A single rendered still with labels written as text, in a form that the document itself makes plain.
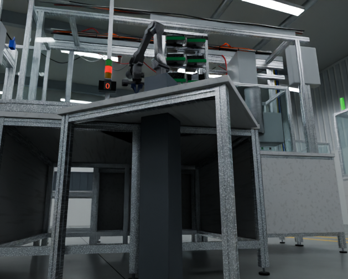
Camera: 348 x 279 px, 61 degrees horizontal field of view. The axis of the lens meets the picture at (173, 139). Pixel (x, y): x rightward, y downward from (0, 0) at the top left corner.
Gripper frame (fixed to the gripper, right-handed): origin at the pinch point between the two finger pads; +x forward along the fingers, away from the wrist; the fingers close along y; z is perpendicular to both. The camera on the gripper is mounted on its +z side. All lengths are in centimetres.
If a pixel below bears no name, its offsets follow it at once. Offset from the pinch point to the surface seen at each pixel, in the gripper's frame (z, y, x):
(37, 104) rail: 6, -56, 15
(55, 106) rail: 5.5, -46.4, 15.1
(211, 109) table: 41, 35, 26
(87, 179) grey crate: -196, -45, 33
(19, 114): 14, -62, 24
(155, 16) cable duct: -64, 20, -104
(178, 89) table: 61, 14, 25
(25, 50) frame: -26, -77, -36
